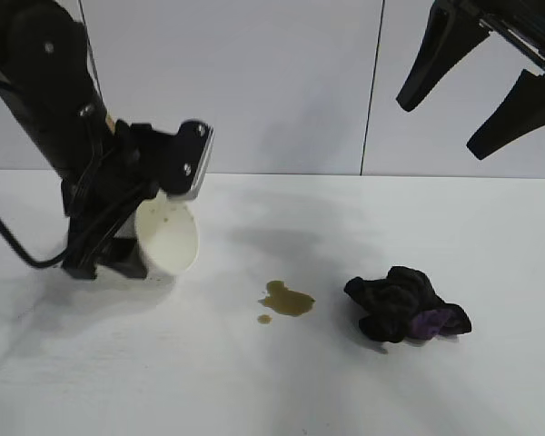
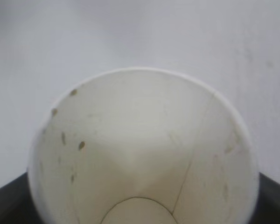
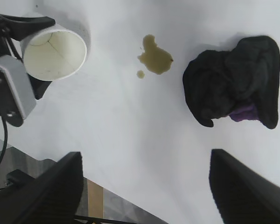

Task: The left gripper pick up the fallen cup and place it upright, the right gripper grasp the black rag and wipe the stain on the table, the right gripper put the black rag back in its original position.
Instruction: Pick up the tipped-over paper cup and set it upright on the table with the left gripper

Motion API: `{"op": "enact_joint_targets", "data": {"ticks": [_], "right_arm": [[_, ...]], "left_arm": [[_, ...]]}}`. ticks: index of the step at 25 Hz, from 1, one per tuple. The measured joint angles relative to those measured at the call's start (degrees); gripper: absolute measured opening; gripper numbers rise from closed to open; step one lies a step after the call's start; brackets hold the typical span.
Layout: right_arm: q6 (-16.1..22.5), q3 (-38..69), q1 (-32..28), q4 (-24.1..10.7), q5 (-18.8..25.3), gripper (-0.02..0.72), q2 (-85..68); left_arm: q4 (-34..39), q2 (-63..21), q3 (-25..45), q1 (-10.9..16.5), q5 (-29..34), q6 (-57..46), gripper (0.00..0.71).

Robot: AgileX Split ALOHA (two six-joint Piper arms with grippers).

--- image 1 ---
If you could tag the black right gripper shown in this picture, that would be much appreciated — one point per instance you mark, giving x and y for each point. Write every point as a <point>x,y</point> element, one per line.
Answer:
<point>531,27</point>

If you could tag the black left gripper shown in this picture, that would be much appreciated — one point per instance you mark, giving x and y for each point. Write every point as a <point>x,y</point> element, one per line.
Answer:
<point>118,172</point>

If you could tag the white printed paper cup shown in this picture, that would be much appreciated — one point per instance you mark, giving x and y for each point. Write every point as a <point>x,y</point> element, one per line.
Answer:
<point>170,240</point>

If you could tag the black purple cloth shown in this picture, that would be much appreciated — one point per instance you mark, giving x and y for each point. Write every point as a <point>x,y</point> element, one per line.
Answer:
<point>390,309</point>

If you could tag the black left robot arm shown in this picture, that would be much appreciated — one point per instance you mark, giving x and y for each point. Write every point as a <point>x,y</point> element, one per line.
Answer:
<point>45,86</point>

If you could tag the small round coffee drop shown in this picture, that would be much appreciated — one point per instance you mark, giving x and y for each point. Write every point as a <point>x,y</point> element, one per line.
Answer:
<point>264,319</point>

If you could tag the brown coffee puddle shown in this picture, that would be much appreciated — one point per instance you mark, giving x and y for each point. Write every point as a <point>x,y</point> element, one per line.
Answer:
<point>288,302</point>

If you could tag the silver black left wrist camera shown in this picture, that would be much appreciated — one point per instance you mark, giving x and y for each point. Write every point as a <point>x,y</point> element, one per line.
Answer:
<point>188,159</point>

